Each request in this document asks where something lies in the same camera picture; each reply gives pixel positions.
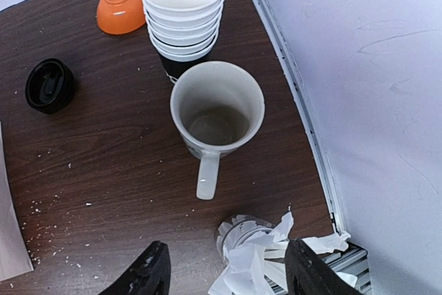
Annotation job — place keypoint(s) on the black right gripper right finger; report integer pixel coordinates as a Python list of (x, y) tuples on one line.
[(307, 274)]

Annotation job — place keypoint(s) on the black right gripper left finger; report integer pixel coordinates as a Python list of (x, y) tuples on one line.
[(149, 274)]

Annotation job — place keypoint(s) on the blue checkered paper bag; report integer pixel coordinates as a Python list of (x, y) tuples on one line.
[(15, 259)]

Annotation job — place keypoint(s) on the ceramic mug with coral print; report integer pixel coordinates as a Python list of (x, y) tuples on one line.
[(217, 107)]

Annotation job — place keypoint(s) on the black cup lid stack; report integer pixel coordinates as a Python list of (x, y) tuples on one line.
[(50, 86)]

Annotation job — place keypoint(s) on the orange plastic bowl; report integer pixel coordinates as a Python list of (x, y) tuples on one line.
[(120, 17)]

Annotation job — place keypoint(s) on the white paper cup stack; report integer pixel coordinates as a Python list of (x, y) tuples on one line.
[(183, 32)]

